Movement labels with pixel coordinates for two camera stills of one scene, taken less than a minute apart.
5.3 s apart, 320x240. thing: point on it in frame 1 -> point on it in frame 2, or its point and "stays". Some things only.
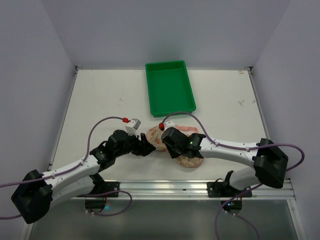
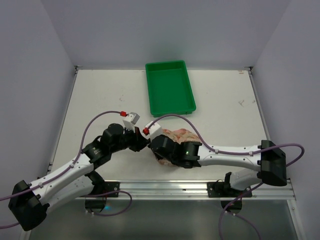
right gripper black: x=169 y=139 -> x=155 y=144
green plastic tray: x=170 y=90 stays
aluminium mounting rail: x=161 y=189 stays
